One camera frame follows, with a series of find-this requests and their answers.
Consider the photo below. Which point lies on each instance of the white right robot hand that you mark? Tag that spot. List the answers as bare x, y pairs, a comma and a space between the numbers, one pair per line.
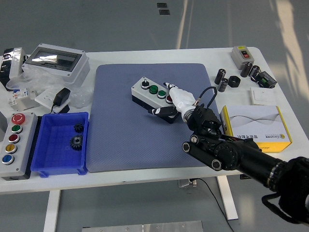
181, 99

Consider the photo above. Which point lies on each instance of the grey four-button control box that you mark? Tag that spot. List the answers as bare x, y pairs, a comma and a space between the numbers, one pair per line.
138, 90

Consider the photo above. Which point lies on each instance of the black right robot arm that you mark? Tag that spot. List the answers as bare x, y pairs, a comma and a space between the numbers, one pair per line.
253, 157

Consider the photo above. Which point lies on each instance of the grey five-button control box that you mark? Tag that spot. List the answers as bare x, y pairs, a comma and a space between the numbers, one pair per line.
21, 154

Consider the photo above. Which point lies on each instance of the black cylindrical capacitor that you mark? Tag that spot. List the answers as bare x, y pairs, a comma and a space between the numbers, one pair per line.
254, 72
220, 76
246, 69
223, 84

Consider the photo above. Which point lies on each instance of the black hex nut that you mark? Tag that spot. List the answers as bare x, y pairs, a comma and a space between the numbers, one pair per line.
234, 81

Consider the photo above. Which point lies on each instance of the blue-grey table mat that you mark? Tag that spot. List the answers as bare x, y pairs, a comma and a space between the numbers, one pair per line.
120, 135

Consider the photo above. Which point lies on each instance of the yellow and white cardboard box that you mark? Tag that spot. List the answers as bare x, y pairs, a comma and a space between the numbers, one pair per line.
260, 120

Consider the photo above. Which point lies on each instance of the black module with green terminal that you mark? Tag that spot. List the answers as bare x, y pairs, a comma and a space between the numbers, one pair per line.
265, 79

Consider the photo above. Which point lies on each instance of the black floor hatch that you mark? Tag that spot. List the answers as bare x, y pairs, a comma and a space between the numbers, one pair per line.
164, 12
162, 5

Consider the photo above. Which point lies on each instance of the black table control panel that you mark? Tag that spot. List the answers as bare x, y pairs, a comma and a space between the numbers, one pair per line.
243, 177

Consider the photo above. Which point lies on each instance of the small black bevel gear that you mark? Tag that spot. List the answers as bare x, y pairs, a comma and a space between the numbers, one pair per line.
78, 127

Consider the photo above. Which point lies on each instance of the white table leg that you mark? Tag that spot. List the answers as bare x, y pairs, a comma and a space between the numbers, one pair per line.
51, 210
228, 200

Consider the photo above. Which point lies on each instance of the large black bevel gear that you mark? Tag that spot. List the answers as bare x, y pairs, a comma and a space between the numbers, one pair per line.
73, 145

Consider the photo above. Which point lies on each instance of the black power adapter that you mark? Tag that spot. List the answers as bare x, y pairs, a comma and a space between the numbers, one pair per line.
61, 96

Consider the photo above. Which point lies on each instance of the silver metal plate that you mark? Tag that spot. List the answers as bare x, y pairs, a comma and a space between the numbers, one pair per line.
144, 227

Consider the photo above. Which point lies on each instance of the blue plastic bin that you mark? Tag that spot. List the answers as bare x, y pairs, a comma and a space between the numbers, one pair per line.
55, 154

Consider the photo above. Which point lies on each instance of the clear plastic bag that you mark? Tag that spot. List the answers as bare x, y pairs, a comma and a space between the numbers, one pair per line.
43, 79

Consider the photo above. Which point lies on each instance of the black and white wrapped device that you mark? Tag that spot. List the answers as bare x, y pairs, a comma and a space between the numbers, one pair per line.
15, 62

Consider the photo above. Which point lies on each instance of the grey two-button switch box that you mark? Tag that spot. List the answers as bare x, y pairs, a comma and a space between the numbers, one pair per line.
237, 58

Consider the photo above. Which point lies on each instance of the white wall switch plate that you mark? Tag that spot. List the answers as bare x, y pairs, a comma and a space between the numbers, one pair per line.
263, 96

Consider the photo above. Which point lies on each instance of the grey enclosure with clear lid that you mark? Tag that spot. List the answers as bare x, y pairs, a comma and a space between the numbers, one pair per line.
77, 72

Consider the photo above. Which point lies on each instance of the white wall socket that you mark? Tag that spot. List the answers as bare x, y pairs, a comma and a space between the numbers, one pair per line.
46, 97

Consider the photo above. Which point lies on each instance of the silver metal bracket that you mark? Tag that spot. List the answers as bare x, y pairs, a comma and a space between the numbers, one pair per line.
25, 105

